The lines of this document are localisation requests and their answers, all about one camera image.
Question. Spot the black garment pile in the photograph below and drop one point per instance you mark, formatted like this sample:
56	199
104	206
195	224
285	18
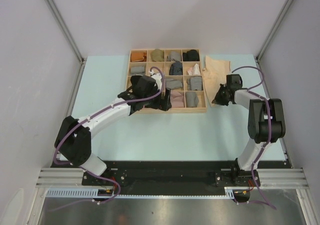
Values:
165	105

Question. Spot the aluminium corner post left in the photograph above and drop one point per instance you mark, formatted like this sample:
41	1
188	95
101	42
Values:
53	8

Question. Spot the grey rolled underwear bottom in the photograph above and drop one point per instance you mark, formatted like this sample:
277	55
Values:
191	99

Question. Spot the navy striped rolled underwear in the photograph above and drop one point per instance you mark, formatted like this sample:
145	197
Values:
176	69

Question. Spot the peach underwear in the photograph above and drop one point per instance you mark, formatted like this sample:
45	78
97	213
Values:
214	73

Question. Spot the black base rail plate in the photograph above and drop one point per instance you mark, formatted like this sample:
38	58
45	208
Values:
168	175

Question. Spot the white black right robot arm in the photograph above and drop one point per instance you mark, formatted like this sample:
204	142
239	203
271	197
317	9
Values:
265	126

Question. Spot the aluminium corner post right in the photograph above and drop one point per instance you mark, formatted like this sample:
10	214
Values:
275	27

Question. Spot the wooden grid organizer tray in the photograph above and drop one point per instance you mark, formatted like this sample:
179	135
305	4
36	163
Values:
165	67

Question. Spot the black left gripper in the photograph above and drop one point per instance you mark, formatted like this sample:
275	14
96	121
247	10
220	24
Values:
167	91

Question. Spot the aluminium frame profile front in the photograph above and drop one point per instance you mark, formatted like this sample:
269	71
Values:
282	178

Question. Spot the grey rolled underwear left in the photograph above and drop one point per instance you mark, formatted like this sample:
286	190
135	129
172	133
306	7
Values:
137	70

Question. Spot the olive rolled underwear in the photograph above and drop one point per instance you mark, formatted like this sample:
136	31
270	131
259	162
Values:
157	55

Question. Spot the grey rolled underwear top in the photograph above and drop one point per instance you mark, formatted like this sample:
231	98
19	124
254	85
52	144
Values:
174	56

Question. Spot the grey rolled underwear middle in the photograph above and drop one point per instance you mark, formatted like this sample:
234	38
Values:
173	84

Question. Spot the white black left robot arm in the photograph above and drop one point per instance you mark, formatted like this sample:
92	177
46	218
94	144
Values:
74	139

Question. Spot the black rolled underwear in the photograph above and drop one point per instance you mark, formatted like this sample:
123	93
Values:
191	56

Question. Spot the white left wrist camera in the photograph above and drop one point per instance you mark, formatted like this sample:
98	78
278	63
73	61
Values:
158	79

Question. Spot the grey striped rolled underwear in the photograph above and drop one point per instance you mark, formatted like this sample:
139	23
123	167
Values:
194	83

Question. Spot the orange rolled underwear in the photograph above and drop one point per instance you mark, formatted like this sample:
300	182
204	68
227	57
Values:
138	56

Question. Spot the aluminium corner post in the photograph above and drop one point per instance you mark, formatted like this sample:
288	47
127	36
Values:
53	8
275	27

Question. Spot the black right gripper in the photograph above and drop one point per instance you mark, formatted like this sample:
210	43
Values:
217	99

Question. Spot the pink white rolled underwear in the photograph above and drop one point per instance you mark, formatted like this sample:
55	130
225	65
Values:
194	70

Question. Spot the white slotted cable duct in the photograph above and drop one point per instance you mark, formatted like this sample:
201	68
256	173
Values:
104	193

